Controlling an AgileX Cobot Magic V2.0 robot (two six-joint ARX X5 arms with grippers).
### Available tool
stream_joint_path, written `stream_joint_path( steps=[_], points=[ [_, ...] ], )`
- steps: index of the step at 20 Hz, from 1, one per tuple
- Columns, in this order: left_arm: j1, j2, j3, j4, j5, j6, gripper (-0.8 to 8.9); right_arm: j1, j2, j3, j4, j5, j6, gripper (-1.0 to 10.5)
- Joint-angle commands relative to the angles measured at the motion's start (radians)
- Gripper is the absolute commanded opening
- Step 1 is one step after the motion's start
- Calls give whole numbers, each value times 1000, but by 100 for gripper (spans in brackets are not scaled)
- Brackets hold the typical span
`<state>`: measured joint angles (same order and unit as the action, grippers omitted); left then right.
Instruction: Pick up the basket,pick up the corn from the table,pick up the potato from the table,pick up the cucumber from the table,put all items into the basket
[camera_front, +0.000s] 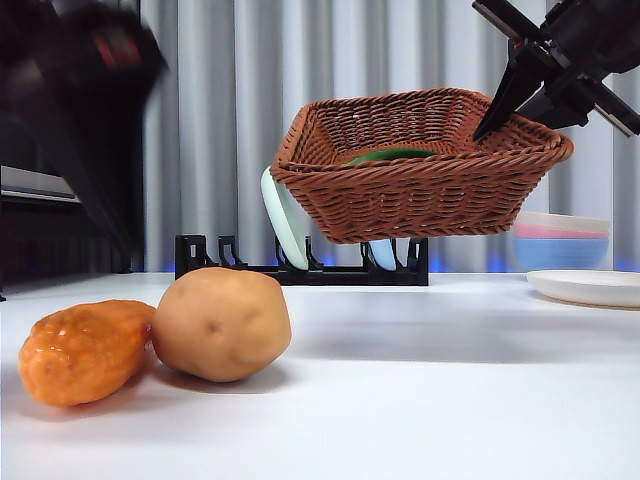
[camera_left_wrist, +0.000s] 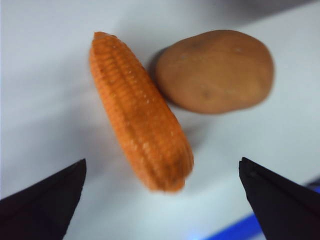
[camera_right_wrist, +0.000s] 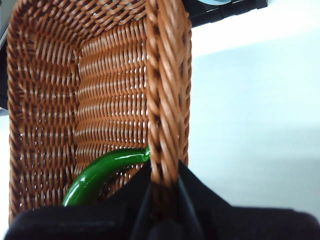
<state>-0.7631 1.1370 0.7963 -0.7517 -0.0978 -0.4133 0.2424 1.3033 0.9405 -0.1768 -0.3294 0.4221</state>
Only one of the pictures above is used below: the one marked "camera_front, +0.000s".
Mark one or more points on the white plate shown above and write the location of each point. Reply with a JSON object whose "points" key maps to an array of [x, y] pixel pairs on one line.
{"points": [[590, 287]]}

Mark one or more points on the white toaster oven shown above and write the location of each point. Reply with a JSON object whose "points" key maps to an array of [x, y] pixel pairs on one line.
{"points": [[30, 186]]}

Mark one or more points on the green cucumber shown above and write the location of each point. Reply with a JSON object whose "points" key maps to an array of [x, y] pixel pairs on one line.
{"points": [[390, 156]]}

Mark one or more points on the cream bowl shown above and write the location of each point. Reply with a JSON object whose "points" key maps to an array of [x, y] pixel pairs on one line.
{"points": [[565, 221]]}

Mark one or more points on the pale green plate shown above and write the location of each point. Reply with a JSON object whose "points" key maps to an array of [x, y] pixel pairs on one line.
{"points": [[280, 220]]}

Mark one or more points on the brown wicker basket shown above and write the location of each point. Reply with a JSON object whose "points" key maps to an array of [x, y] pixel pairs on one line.
{"points": [[415, 200]]}

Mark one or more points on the tan potato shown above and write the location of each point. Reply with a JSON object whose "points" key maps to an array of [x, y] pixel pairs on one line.
{"points": [[225, 325]]}

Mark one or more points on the pink bowl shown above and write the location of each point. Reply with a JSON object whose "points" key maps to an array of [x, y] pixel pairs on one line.
{"points": [[565, 233]]}

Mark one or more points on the blue bowl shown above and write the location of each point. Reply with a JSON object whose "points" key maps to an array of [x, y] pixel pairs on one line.
{"points": [[560, 255]]}

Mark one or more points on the black plate rack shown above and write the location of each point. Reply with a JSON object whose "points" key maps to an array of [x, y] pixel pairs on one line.
{"points": [[345, 276]]}

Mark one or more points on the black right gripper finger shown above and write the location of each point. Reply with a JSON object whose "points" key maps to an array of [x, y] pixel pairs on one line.
{"points": [[560, 112], [517, 80]]}

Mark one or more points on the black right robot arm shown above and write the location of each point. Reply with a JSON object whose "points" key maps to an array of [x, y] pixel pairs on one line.
{"points": [[610, 35]]}

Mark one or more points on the pale blue plate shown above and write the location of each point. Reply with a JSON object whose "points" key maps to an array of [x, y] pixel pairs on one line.
{"points": [[382, 255]]}

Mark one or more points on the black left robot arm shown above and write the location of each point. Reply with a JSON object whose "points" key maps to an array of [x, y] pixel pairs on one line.
{"points": [[75, 75]]}

